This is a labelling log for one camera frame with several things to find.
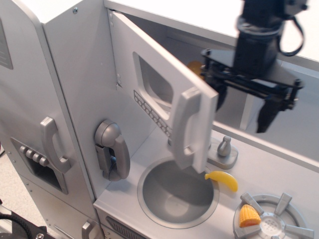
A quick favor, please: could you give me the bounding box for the grey microwave door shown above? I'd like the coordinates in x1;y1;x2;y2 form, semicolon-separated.
108;10;218;173

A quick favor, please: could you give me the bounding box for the silver lower door handle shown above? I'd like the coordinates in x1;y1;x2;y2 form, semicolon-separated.
81;220;99;239

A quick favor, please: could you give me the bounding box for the grey ice dispenser panel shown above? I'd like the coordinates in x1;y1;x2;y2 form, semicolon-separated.
10;137;68;195

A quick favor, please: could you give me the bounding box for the silver toy telephone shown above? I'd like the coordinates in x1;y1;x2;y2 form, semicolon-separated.
94;119;130;181

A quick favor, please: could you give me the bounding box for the yellow toy banana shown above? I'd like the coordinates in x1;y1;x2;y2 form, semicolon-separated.
204;171;238;192

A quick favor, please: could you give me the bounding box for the grey oven vent panel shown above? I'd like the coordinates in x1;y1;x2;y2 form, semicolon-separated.
106;216;146;239

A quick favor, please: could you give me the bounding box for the silver toy faucet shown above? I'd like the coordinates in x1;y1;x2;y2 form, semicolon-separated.
172;135;238;169

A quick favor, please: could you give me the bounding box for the silver round sink bowl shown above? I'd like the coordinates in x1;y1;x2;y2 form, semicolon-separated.
137;157;219;229

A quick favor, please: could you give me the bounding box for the silver fridge door handle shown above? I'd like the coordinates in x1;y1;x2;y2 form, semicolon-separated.
40;117;71;174

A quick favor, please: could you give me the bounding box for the grey fridge label plate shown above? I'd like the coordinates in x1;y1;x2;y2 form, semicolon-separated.
0;20;13;70

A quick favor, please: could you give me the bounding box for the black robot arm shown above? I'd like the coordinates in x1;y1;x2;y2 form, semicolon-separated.
201;0;308;133

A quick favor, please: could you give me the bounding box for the yellow toy corn cob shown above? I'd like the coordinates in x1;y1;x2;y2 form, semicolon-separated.
239;204;261;228

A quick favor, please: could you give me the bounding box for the black base with screw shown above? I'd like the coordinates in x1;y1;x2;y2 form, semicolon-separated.
0;201;54;239

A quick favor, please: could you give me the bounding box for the yellow toy potato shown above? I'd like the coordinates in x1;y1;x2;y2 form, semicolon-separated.
187;61;204;80

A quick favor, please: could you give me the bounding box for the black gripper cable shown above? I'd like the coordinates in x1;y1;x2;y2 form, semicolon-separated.
278;16;305;57

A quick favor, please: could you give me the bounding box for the silver stove burner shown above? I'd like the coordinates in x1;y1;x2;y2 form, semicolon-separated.
233;192;315;239

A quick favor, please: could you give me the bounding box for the grey toy kitchen cabinet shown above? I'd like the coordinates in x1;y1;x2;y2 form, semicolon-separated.
0;0;319;239

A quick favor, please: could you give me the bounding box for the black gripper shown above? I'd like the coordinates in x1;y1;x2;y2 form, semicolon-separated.
201;17;303;133

